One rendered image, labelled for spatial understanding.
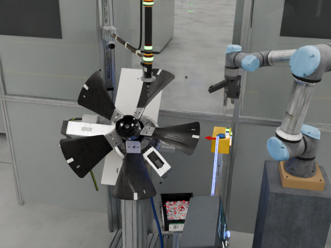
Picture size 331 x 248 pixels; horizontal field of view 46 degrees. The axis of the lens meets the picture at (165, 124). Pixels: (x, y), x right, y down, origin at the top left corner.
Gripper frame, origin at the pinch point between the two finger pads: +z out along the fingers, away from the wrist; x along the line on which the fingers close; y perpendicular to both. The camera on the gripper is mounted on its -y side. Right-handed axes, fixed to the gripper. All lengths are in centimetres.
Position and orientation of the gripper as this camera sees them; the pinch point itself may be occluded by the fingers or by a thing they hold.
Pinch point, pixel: (223, 110)
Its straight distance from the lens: 212.3
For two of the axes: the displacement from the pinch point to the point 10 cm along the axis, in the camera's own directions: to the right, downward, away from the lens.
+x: 1.9, -4.1, 8.9
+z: -0.2, 9.1, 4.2
